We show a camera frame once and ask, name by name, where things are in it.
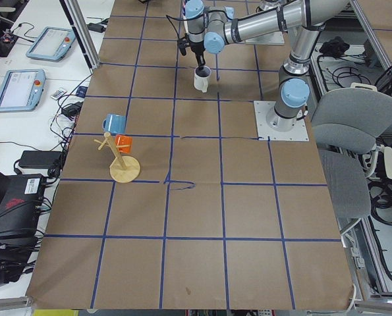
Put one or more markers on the small remote control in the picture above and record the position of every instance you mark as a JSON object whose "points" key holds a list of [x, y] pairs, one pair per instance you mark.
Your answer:
{"points": [[58, 93]]}

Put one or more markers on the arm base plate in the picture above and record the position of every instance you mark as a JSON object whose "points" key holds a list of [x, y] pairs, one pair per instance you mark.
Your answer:
{"points": [[272, 127], [275, 38]]}

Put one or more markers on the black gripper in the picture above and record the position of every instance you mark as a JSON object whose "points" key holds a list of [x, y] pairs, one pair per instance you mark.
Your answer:
{"points": [[197, 49]]}

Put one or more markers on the black power adapter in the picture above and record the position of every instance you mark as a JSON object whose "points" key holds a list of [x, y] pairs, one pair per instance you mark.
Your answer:
{"points": [[96, 27]]}

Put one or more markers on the teach pendant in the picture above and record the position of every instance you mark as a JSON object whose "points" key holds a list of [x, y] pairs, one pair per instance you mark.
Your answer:
{"points": [[21, 90], [52, 44]]}

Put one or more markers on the blue mug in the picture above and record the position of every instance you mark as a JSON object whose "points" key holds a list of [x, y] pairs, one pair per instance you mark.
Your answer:
{"points": [[114, 124]]}

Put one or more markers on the far teach pendant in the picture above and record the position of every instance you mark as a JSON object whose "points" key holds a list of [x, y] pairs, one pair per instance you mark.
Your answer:
{"points": [[52, 44]]}

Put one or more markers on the near teach pendant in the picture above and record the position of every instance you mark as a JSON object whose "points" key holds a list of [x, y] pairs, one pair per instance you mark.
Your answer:
{"points": [[21, 90]]}

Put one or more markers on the wooden mug tree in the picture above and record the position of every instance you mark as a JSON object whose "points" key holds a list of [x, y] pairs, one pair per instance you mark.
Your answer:
{"points": [[124, 168]]}

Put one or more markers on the white ribbed mug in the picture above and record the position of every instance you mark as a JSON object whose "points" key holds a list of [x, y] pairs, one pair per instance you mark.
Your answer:
{"points": [[202, 78]]}

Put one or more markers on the orange mug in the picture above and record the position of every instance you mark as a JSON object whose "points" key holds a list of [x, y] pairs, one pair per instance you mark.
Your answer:
{"points": [[123, 143]]}

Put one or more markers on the aluminium frame post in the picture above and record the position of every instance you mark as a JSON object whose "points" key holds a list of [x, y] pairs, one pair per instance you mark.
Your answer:
{"points": [[76, 20]]}

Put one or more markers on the grey office chair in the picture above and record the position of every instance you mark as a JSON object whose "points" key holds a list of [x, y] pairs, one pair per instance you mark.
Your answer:
{"points": [[350, 119]]}

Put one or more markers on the black computer box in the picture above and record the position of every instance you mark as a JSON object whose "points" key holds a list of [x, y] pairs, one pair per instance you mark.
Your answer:
{"points": [[20, 197]]}

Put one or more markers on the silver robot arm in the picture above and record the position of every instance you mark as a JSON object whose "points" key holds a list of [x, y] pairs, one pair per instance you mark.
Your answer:
{"points": [[211, 29]]}

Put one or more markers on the black power brick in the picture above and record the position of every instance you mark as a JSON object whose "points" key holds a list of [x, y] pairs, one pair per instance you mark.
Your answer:
{"points": [[39, 159]]}

